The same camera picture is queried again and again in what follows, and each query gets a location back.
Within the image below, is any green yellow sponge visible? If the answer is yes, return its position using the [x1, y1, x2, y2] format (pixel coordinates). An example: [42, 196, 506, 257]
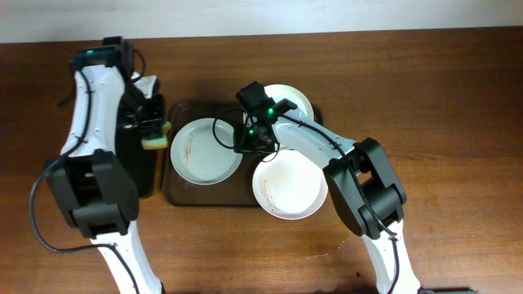
[141, 121, 172, 149]

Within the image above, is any white plate top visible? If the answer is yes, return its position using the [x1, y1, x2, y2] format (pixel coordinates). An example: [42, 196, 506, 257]
[264, 84, 315, 119]

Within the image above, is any white plate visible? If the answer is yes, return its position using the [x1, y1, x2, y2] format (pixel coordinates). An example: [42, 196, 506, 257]
[252, 150, 329, 221]
[264, 84, 315, 119]
[170, 118, 243, 185]

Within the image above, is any white plate bottom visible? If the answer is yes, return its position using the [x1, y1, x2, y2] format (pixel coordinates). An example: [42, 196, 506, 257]
[252, 150, 329, 221]

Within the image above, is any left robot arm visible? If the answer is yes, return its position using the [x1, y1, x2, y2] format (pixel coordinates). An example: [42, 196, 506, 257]
[38, 37, 170, 293]

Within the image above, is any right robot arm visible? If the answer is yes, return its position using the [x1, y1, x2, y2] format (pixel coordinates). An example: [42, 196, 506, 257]
[233, 82, 422, 294]

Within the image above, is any black plastic tray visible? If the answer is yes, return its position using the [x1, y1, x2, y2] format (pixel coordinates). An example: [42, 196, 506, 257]
[114, 94, 167, 199]

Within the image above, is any brown serving tray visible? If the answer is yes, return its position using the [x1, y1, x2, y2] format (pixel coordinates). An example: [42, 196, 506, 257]
[163, 100, 324, 207]

